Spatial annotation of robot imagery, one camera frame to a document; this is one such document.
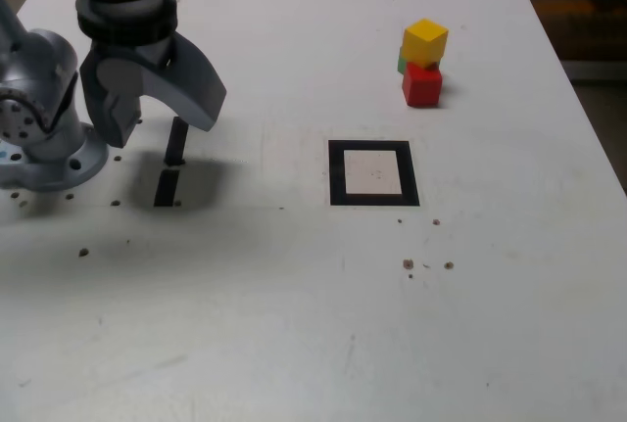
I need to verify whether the red cube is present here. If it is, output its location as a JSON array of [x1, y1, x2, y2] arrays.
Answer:
[[401, 62, 444, 108]]

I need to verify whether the yellow cube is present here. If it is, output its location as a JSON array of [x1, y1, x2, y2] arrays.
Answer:
[[402, 18, 450, 65]]

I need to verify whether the black tape strip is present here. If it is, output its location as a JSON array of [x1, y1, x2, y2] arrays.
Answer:
[[153, 117, 191, 208]]

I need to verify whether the grey metal bar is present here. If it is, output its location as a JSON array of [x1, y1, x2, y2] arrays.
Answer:
[[561, 59, 627, 81]]

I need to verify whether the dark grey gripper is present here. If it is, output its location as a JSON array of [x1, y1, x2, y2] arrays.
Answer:
[[79, 33, 228, 150]]

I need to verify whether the black tape square outline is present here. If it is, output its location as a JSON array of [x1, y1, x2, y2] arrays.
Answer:
[[327, 139, 421, 208]]

